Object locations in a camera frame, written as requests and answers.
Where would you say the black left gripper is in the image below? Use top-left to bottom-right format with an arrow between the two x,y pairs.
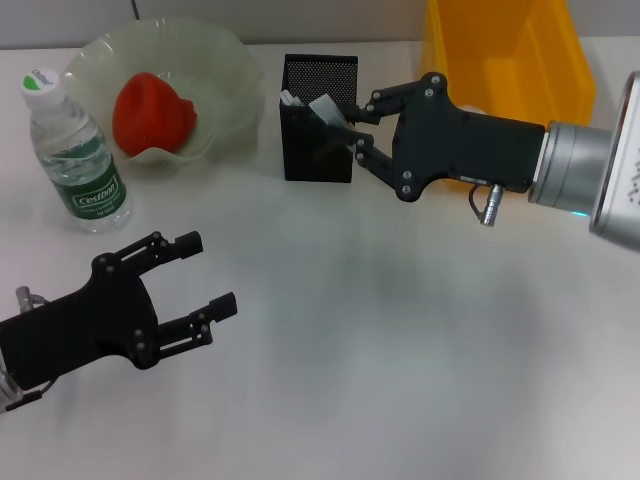
0,230 -> 237,392

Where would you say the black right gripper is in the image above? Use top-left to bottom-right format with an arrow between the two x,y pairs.
339,72 -> 546,204

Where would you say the grey marker pen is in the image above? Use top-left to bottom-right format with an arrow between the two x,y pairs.
308,93 -> 356,139

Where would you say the clear green-label water bottle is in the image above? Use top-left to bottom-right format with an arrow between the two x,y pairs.
19,68 -> 135,235

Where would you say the black mesh pen holder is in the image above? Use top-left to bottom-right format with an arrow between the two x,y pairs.
278,53 -> 359,184

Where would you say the pale green glass fruit plate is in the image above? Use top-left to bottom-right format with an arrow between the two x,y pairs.
63,17 -> 266,174

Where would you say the yellow plastic bin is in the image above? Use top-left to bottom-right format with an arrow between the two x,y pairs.
419,0 -> 597,194

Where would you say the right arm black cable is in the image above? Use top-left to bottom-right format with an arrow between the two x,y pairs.
468,182 -> 504,227

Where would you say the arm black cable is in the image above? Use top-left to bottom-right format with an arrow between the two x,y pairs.
468,182 -> 504,227
4,285 -> 61,412

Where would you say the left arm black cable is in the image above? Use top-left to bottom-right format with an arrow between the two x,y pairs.
4,285 -> 61,412

